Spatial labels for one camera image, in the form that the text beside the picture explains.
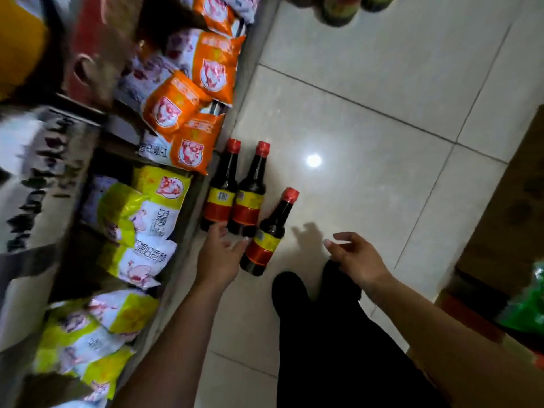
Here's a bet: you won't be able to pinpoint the person's left forearm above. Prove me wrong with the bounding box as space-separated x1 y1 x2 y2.
110 282 231 408

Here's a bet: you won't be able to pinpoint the person's black trousers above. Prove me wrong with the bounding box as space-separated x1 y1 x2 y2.
271 258 451 408

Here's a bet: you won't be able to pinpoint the person's right forearm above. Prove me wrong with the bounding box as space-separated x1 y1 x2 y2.
365 271 544 408

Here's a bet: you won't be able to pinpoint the handwritten white price tag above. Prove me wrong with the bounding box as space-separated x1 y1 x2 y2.
0 108 92 256

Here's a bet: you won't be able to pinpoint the person's right hand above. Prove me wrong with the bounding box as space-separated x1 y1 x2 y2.
322 231 394 294

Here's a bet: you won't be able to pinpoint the person's left hand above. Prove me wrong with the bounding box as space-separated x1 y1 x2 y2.
195 220 252 294

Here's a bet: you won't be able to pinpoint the row of short sauce jars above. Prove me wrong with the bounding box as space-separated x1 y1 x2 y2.
0 0 65 103

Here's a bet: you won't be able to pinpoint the red-cap soy bottle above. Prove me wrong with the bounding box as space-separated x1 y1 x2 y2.
239 186 301 277
200 138 242 232
227 141 272 238

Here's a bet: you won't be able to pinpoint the row of seasoning sachets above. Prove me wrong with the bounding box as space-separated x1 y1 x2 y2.
32 0 262 408

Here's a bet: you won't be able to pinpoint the red yellow printed carton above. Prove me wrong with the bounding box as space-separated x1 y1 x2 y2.
435 288 544 370

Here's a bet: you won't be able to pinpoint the brown carton dark print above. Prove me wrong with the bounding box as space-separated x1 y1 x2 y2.
454 104 544 298

